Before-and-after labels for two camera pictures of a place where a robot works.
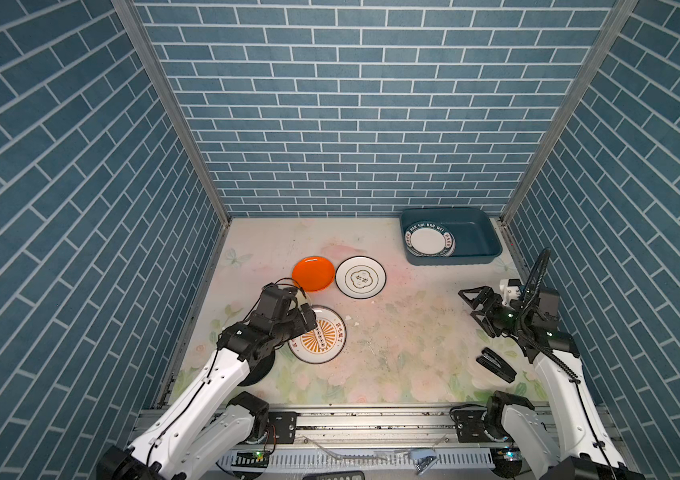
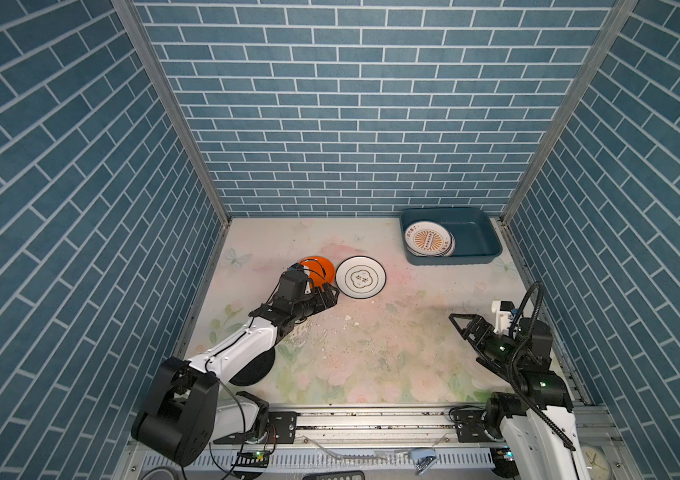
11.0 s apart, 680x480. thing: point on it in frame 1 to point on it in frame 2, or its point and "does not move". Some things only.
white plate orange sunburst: x=326 y=342 to x=430 y=238
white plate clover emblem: x=360 y=277 does not move
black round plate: x=259 y=372 does not move
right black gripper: x=489 y=311 to x=474 y=327
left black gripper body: x=293 y=325 to x=314 y=302
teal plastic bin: x=477 y=236 does not move
